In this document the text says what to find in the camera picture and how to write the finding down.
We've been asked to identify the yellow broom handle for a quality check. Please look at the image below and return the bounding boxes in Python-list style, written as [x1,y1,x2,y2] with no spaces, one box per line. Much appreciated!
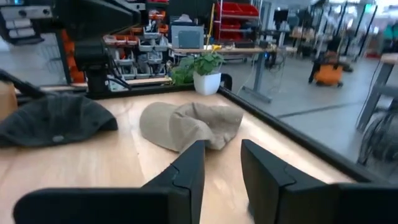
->
[206,2,216,50]

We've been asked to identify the grey parts bin rack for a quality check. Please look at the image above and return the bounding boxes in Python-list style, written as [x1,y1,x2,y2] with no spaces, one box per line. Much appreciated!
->
[102,9,171,82]

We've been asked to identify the green leafy plant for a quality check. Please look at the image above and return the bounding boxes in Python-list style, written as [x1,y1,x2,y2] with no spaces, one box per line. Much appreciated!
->
[170,51,225,86]

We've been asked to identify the black wire floor fan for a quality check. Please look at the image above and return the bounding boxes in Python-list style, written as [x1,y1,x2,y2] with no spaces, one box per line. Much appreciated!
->
[356,108,398,166]

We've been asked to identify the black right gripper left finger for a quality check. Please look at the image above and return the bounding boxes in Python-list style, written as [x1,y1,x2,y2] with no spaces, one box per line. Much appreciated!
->
[12,139,206,224]

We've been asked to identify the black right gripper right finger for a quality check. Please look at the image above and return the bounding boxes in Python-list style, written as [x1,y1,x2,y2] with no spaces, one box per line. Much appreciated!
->
[241,139,398,224]

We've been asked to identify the wooden top workbench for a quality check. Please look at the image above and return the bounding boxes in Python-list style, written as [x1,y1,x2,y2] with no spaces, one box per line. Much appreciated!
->
[169,45,298,104]

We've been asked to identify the dark grey baseball cap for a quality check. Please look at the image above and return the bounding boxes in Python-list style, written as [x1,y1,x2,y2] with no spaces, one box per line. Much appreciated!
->
[0,92,119,149]

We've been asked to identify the orange shop vacuum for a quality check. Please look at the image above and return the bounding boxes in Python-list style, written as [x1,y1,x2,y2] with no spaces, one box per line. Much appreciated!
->
[308,50,346,88]

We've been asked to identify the grey desk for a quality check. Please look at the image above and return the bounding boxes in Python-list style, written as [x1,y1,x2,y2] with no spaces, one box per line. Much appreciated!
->
[356,52,398,133]

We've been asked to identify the black aluminium table frame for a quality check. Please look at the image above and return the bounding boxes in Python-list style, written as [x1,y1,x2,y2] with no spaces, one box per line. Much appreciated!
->
[0,68,389,184]

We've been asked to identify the orange storage bins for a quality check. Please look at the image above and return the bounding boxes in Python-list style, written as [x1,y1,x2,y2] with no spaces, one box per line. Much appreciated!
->
[60,29,85,84]

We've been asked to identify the beige baseball cap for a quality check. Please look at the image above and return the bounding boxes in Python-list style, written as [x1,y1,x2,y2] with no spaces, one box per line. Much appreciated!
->
[139,101,244,153]

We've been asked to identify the red storage bin shelf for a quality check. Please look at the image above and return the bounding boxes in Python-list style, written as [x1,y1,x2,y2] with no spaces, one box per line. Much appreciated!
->
[213,1,261,43]

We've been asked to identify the white plant pot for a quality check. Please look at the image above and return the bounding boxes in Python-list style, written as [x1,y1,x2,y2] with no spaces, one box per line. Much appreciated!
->
[192,72,223,96]

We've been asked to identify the grey equipment box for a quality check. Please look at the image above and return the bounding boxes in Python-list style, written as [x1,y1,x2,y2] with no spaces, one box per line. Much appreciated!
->
[170,24,205,50]

